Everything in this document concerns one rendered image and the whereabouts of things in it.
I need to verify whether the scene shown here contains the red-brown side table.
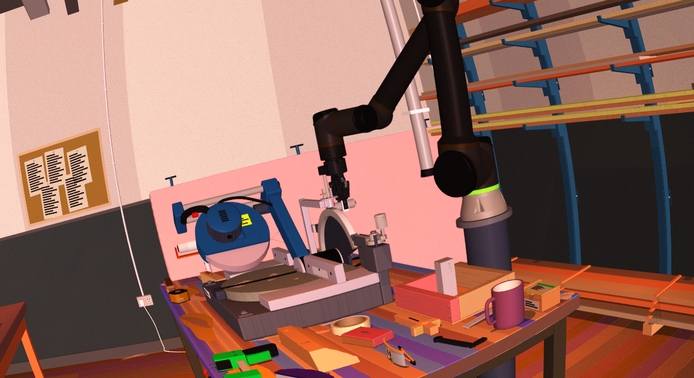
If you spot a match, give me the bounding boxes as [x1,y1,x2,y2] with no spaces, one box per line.
[0,301,45,378]

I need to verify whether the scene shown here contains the flat red box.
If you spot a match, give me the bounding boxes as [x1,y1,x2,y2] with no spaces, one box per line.
[341,326,395,349]

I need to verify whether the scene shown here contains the wooden workbench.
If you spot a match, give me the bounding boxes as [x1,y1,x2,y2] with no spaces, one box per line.
[159,261,581,378]

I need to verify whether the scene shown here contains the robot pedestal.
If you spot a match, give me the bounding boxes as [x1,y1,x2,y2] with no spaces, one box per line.
[455,207,516,378]

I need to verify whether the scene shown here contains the timber pile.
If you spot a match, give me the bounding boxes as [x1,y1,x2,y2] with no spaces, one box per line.
[510,257,694,337]

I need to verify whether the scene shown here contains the red and wood tray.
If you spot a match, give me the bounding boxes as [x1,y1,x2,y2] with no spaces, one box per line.
[393,261,516,324]

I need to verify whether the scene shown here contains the beige tape roll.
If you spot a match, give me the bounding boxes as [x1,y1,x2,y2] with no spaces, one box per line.
[330,315,372,337]

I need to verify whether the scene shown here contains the small wooden block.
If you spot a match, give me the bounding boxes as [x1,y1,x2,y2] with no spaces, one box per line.
[394,313,441,337]

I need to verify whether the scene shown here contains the cork notice board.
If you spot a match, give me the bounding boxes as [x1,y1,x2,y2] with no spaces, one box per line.
[16,128,112,227]

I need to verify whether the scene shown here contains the blue timber rack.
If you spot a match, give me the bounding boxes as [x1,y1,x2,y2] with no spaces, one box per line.
[408,0,694,276]

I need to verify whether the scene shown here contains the wooden box with green label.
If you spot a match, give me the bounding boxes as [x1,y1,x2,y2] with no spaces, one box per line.
[523,280,562,313]

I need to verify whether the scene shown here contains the black flat bar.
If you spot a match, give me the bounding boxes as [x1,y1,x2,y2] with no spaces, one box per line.
[432,335,488,349]

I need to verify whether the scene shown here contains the pink back board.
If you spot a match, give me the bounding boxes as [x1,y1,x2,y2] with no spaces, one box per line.
[149,130,468,285]

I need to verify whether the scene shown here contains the maroon mug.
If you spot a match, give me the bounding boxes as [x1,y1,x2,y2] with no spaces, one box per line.
[484,279,526,331]

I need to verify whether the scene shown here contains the grey vertical pipe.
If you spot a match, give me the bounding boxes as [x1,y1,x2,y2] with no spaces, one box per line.
[376,0,435,176]

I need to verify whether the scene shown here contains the wooden wedge block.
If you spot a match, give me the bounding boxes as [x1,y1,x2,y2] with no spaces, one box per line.
[277,325,362,373]

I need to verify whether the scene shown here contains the grey mitre saw base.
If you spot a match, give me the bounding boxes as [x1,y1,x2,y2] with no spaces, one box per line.
[203,242,394,342]

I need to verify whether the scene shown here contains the white bevel frame with disc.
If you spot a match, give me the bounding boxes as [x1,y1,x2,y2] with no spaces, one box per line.
[299,196,357,259]

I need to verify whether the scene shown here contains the orange and grey safety glasses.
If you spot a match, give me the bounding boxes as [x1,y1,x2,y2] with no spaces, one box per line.
[383,337,417,368]

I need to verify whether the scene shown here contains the blue mitre saw head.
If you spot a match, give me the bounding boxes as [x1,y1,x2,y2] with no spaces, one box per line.
[172,178,311,274]

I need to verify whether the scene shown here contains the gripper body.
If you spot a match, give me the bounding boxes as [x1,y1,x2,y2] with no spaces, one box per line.
[320,158,349,196]

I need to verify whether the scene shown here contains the steel block square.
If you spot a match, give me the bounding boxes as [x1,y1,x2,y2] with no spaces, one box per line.
[434,257,459,297]

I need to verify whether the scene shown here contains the green and black clamp block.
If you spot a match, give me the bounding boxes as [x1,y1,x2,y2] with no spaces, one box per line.
[211,342,279,374]

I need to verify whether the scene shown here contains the white hanging cable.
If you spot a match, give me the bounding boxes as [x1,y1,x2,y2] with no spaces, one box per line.
[100,0,170,353]

